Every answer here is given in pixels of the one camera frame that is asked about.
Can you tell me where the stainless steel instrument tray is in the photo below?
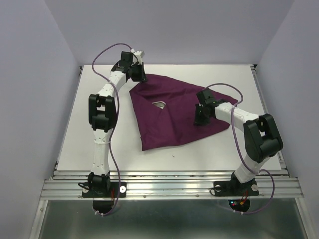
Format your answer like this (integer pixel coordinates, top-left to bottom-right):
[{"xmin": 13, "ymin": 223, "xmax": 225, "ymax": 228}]
[{"xmin": 152, "ymin": 101, "xmax": 166, "ymax": 110}]

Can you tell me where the purple surgical drape cloth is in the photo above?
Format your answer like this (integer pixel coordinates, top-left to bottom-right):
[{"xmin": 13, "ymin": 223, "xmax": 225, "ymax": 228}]
[{"xmin": 130, "ymin": 74, "xmax": 230, "ymax": 151}]

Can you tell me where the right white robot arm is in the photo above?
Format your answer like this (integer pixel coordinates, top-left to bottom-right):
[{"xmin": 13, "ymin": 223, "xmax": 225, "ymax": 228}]
[{"xmin": 194, "ymin": 88, "xmax": 283, "ymax": 197}]

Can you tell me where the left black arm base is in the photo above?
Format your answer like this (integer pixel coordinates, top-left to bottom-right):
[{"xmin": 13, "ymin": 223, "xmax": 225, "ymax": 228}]
[{"xmin": 78, "ymin": 172, "xmax": 127, "ymax": 199}]

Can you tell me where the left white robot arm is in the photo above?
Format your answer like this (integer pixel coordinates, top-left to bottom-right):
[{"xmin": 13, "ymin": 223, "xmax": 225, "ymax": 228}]
[{"xmin": 86, "ymin": 49, "xmax": 147, "ymax": 197}]

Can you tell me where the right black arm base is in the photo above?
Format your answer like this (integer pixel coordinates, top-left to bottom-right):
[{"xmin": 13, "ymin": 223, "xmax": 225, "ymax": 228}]
[{"xmin": 210, "ymin": 172, "xmax": 259, "ymax": 197}]

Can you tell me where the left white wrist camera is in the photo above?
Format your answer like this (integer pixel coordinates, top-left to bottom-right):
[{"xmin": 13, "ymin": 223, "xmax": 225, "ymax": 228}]
[{"xmin": 130, "ymin": 49, "xmax": 145, "ymax": 64}]

